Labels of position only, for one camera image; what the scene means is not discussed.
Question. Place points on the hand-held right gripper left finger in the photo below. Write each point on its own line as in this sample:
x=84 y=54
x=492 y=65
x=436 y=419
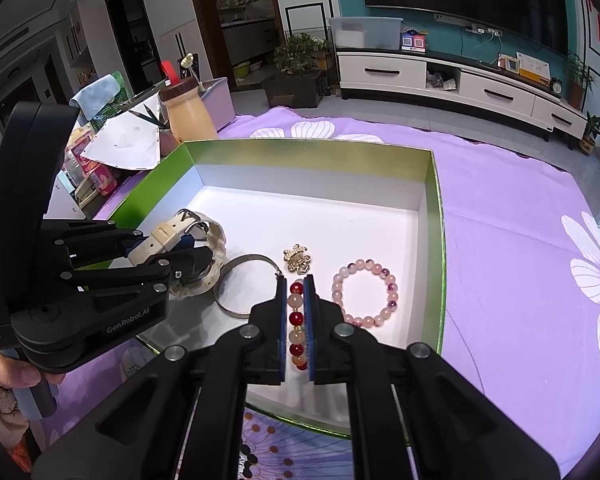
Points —
x=281 y=330

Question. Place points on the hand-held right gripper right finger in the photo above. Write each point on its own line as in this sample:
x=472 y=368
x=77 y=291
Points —
x=310 y=330

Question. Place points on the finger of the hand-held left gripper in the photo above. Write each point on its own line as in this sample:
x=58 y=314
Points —
x=192 y=259
x=134 y=249

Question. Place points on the white wrist watch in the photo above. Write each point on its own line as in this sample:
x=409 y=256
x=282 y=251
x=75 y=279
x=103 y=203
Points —
x=165 y=234

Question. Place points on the silver bangle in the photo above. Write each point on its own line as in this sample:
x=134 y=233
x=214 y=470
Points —
x=250 y=258

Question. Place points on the gold brooch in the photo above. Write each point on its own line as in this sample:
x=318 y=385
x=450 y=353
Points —
x=296 y=258

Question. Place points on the green cardboard box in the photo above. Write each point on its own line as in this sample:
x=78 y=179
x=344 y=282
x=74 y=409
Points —
x=305 y=210

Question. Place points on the person's left hand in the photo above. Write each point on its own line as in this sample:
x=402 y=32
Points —
x=10 y=372

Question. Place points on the white plastic box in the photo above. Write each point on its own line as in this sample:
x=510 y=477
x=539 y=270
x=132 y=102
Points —
x=65 y=195

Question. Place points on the white paper sheet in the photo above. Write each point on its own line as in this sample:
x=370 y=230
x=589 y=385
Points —
x=125 y=142

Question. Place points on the green carton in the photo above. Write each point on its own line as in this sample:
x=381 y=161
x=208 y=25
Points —
x=110 y=112

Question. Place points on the light blue cloth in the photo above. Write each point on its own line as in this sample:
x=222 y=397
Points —
x=97 y=92

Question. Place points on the cream bear jar brown lid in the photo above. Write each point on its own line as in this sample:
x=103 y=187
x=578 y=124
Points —
x=190 y=115

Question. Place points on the lavender storage bin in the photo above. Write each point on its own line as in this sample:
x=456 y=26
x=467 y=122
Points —
x=217 y=102

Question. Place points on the red ribbon item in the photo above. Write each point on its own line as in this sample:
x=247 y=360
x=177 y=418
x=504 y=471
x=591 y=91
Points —
x=167 y=70

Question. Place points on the green plastic basin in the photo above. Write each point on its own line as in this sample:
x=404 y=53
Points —
x=240 y=70

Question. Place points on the purple floral tablecloth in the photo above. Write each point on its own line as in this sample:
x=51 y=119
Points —
x=505 y=235

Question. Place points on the potted shrub in dark planter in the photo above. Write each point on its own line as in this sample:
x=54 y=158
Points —
x=300 y=65

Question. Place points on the white TV cabinet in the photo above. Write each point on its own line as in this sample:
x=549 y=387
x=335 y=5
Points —
x=380 y=72

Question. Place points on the clear storage bin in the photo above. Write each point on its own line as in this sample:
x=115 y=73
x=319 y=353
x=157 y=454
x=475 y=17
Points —
x=365 y=32

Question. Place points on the small pink box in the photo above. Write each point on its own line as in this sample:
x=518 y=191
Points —
x=507 y=63

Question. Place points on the small potted plant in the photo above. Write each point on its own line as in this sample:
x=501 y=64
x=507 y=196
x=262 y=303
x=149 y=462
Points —
x=590 y=137

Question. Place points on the desk calendar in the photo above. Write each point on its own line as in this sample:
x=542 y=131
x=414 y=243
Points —
x=532 y=67

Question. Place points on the white power strip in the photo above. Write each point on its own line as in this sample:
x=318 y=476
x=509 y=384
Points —
x=480 y=29

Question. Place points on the small table clock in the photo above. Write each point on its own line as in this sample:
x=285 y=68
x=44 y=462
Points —
x=557 y=86

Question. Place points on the tall potted plant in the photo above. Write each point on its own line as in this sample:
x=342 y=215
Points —
x=577 y=80

